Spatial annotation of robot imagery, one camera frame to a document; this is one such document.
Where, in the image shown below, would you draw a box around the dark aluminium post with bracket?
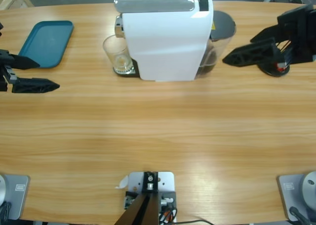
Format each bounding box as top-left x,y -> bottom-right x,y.
115,171 -> 159,225

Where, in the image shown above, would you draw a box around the chrome coffee machine lever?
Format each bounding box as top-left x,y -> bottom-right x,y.
113,0 -> 198,13

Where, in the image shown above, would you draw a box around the metal drip tray grille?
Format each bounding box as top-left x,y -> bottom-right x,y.
113,59 -> 140,78

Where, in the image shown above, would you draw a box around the black base cable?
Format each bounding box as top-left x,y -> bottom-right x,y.
0,201 -> 12,222
288,206 -> 313,225

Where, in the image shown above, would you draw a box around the thin black mount wires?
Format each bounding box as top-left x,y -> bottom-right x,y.
159,207 -> 178,223

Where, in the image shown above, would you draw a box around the white paper tag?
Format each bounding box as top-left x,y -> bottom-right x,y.
115,175 -> 129,190

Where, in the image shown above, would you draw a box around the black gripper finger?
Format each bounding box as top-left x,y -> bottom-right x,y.
11,78 -> 60,94
8,54 -> 40,70
222,37 -> 282,68
250,25 -> 281,43

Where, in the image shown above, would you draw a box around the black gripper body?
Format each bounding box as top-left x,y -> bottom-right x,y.
274,4 -> 316,64
0,49 -> 19,92

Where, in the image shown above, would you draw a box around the teal plastic tray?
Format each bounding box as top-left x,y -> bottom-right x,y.
18,20 -> 75,69

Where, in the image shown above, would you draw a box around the clear drinking glass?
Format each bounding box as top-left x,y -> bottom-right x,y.
102,34 -> 133,74

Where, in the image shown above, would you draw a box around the white coffee machine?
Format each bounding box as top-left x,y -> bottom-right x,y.
113,0 -> 214,83

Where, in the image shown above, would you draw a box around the black capsule holder with rods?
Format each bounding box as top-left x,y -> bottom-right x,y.
256,39 -> 291,77

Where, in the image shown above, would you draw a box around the thick black cable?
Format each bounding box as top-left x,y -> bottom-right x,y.
176,219 -> 210,225

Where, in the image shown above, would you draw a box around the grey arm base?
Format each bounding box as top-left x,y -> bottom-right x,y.
276,170 -> 316,222
0,174 -> 31,221

